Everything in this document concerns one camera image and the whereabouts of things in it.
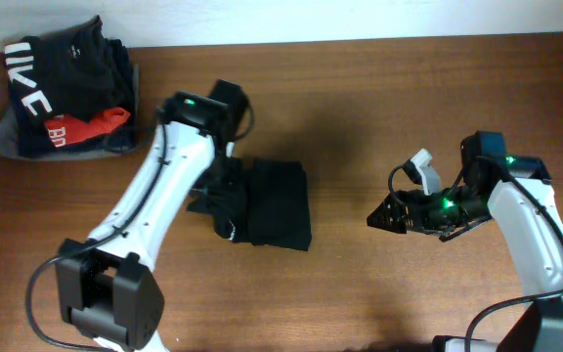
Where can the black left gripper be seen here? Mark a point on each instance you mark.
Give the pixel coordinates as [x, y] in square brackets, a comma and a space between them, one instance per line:
[230, 183]

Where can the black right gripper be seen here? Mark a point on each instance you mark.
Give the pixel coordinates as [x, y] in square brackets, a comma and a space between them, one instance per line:
[420, 222]

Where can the black t-shirt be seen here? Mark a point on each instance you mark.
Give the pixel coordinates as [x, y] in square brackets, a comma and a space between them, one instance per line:
[277, 212]

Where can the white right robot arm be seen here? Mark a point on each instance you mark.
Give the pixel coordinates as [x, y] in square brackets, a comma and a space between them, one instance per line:
[516, 193]

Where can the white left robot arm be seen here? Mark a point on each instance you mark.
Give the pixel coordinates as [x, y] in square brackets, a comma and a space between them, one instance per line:
[106, 285]

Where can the red folded shirt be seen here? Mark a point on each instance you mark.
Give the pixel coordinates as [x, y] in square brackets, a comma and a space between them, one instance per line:
[65, 130]

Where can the black folded shirt on top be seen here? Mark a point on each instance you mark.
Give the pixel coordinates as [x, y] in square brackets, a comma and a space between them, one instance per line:
[77, 72]

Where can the navy shirt with white letters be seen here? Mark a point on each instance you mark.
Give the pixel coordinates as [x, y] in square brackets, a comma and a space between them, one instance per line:
[72, 94]

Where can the grey folded shirt at bottom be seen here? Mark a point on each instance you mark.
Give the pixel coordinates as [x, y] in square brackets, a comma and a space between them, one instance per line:
[3, 142]

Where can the white back board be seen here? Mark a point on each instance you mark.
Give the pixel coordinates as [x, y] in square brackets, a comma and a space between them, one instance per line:
[154, 23]

